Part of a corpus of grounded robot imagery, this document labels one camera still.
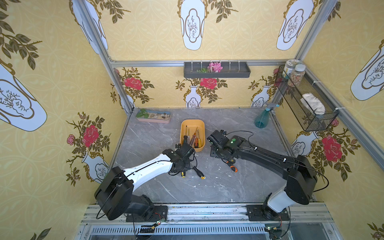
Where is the yellow handle screwdriver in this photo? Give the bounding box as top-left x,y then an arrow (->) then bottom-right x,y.
197,132 -> 202,148

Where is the red blue handle screwdriver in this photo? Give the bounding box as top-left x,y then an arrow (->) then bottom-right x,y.
190,128 -> 198,148

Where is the yellow plastic storage box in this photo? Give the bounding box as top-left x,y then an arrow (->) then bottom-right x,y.
180,119 -> 206,153

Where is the green black handle screwdriver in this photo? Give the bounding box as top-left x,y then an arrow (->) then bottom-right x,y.
183,126 -> 188,144

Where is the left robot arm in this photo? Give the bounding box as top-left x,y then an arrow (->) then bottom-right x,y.
95,144 -> 195,221

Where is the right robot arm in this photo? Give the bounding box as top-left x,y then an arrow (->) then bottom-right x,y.
207,130 -> 318,214

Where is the teal spray bottle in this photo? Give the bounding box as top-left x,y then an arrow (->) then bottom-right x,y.
254,103 -> 280,129

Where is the pink tray with stones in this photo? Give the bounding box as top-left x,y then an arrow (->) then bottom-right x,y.
136,109 -> 171,124

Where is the pink artificial flower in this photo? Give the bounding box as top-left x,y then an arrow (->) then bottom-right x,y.
208,62 -> 223,73

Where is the white cloth bundle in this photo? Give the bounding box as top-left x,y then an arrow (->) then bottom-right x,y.
301,93 -> 326,115

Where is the spice jar front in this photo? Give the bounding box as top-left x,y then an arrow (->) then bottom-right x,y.
288,64 -> 306,87

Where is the white lid jar back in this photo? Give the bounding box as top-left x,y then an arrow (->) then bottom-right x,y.
282,59 -> 302,79

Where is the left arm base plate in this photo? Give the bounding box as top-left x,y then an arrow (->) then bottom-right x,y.
127,205 -> 168,223

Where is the aluminium front rail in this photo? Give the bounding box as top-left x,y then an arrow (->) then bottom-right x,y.
75,202 -> 342,240

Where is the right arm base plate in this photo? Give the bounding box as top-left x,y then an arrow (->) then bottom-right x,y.
246,205 -> 291,222

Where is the grey wall shelf tray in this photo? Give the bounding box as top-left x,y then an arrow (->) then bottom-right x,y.
184,61 -> 251,79

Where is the black wire basket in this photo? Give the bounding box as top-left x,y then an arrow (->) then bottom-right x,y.
276,66 -> 340,132

